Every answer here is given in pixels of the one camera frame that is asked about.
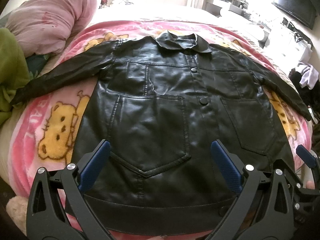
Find black leather jacket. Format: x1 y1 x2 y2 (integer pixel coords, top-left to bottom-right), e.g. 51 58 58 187
13 33 311 235

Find pink cartoon fleece blanket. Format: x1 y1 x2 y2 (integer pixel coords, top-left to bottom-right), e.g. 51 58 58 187
7 19 313 240

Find lavender white garment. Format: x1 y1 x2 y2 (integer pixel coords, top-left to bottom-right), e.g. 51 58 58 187
296 62 319 90

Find white dresser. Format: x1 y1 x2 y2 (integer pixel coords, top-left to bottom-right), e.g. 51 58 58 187
264 24 312 69

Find green cloth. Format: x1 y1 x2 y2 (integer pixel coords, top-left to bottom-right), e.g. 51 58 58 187
0 28 30 124

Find black flat television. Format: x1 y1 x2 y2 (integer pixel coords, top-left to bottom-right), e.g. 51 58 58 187
272 0 317 30

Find pink quilted duvet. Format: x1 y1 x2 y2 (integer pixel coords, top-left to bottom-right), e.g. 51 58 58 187
5 0 100 57

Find beige bed sheet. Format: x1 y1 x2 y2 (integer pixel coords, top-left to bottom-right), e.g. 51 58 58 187
89 5 265 41

